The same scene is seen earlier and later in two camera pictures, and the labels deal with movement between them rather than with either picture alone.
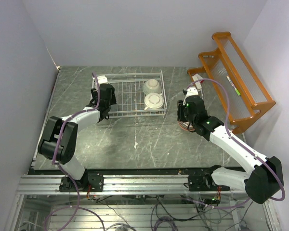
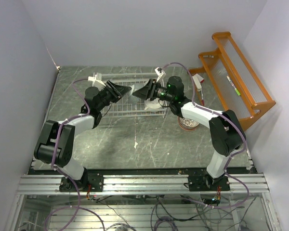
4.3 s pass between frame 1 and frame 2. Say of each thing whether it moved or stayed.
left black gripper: moved
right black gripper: moved
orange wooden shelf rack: stayed
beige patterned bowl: stayed
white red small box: stayed
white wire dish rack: stayed
